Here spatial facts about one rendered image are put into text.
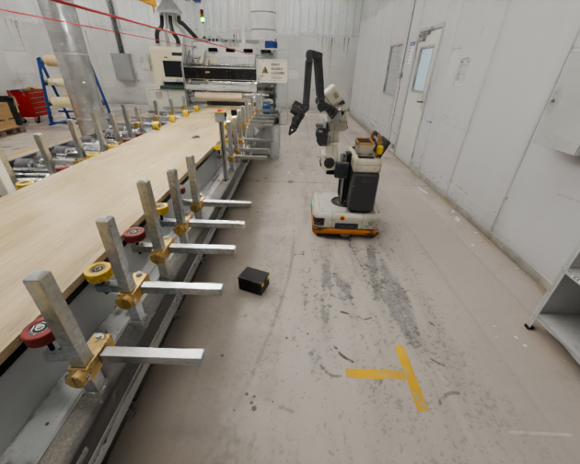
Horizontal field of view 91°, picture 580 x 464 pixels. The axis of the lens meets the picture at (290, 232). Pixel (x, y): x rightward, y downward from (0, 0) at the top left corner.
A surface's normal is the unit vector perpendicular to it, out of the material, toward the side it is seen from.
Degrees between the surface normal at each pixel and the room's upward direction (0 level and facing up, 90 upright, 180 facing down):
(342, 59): 90
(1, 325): 0
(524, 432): 0
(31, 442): 0
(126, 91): 90
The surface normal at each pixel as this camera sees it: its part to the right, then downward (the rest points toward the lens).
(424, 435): 0.03, -0.86
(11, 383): 1.00, 0.03
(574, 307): -0.02, 0.50
